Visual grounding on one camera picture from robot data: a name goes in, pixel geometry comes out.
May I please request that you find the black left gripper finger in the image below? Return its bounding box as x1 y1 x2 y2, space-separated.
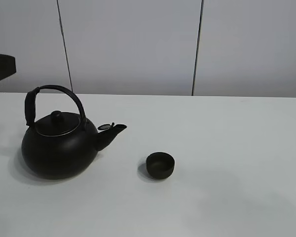
0 54 16 81

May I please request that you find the black round teapot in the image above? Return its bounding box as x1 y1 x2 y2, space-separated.
21 85 127 180

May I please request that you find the small black teacup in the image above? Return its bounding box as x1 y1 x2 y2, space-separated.
146 152 175 180

